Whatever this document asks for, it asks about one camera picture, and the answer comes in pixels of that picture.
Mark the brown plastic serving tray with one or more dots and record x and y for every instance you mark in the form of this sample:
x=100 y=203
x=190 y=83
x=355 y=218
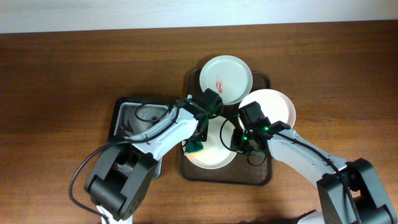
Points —
x=243 y=170

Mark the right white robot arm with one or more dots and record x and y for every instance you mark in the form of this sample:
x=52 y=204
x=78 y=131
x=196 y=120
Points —
x=349 y=192

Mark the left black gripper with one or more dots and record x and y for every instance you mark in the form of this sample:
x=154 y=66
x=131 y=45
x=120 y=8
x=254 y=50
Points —
x=199 y=137

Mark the light green dirty plate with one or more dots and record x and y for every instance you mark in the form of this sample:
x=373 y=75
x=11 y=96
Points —
x=228 y=76

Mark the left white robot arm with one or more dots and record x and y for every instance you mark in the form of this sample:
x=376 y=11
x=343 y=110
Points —
x=123 y=172

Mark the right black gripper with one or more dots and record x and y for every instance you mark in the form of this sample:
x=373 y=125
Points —
x=241 y=144

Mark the yellow green sponge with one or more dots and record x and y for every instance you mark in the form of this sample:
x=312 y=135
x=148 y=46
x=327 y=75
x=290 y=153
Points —
x=193 y=147

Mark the small black metal tray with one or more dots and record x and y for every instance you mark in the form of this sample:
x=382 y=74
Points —
x=132 y=116

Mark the pink plate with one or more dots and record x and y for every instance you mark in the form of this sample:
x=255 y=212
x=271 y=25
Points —
x=274 y=105

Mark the cream white plate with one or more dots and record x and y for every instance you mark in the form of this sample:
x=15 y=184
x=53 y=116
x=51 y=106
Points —
x=213 y=155

